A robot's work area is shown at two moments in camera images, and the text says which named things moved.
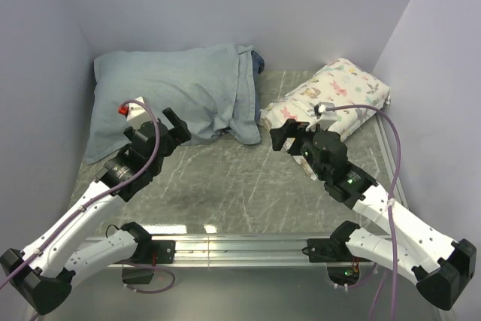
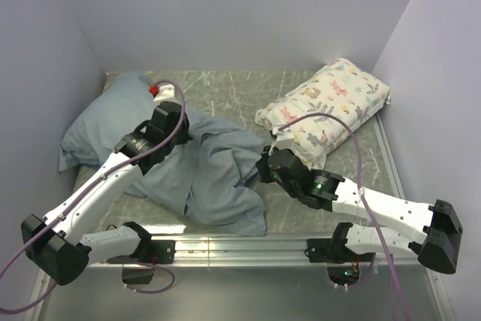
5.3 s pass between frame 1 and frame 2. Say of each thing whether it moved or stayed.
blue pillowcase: moved
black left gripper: stayed
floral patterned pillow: stayed
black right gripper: moved
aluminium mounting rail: stayed
